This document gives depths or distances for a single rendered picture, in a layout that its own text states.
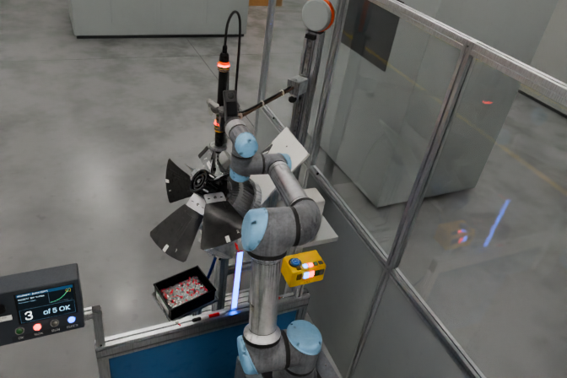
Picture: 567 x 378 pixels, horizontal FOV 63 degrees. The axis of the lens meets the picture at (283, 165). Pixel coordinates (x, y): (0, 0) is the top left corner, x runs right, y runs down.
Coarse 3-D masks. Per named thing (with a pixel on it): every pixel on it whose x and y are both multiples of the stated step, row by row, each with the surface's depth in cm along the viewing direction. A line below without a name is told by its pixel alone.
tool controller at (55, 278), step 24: (72, 264) 157; (0, 288) 143; (24, 288) 143; (48, 288) 146; (72, 288) 149; (0, 312) 141; (48, 312) 148; (72, 312) 151; (0, 336) 144; (24, 336) 147
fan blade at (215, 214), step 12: (216, 204) 200; (228, 204) 202; (204, 216) 195; (216, 216) 195; (228, 216) 196; (240, 216) 196; (204, 228) 192; (216, 228) 191; (228, 228) 191; (240, 228) 190; (204, 240) 188; (216, 240) 187
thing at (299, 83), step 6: (294, 78) 229; (300, 78) 230; (306, 78) 231; (288, 84) 229; (294, 84) 226; (300, 84) 226; (306, 84) 232; (294, 90) 228; (300, 90) 229; (306, 90) 235
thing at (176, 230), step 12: (168, 216) 211; (180, 216) 209; (192, 216) 209; (156, 228) 212; (168, 228) 210; (180, 228) 209; (192, 228) 209; (156, 240) 210; (168, 240) 209; (180, 240) 208; (192, 240) 208; (168, 252) 208; (180, 252) 207
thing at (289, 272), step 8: (288, 256) 196; (296, 256) 196; (304, 256) 197; (312, 256) 198; (320, 256) 198; (288, 264) 192; (288, 272) 192; (296, 272) 189; (304, 272) 191; (288, 280) 194; (296, 280) 192; (304, 280) 194; (312, 280) 197
